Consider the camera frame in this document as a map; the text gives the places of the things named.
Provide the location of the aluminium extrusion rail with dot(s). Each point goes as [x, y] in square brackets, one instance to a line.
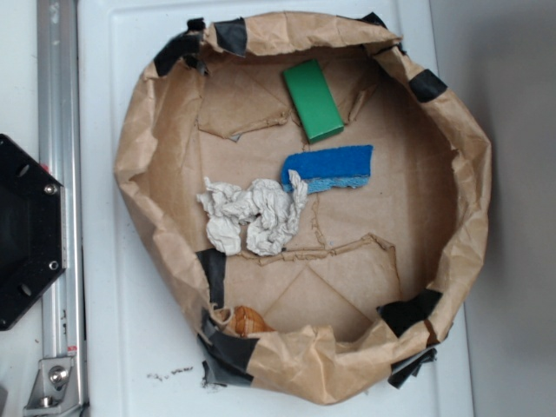
[63, 306]

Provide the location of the crumpled white paper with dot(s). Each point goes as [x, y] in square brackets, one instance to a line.
[263, 218]

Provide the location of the metal corner bracket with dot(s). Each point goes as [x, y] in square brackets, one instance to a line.
[54, 390]

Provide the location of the blue sponge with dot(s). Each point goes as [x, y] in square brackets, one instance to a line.
[322, 170]

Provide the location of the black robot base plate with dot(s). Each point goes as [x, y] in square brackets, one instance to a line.
[32, 247]

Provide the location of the green rectangular block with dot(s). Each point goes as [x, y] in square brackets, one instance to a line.
[313, 101]

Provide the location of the brown paper bag bin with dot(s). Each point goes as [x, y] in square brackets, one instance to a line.
[375, 275]

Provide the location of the brown woven shell object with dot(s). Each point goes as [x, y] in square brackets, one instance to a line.
[246, 321]

